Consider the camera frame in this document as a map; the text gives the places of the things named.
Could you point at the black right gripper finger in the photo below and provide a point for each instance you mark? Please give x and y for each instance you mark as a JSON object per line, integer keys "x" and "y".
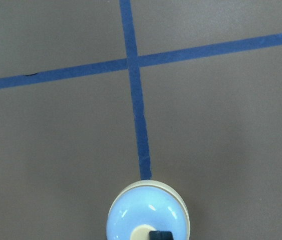
{"x": 160, "y": 235}

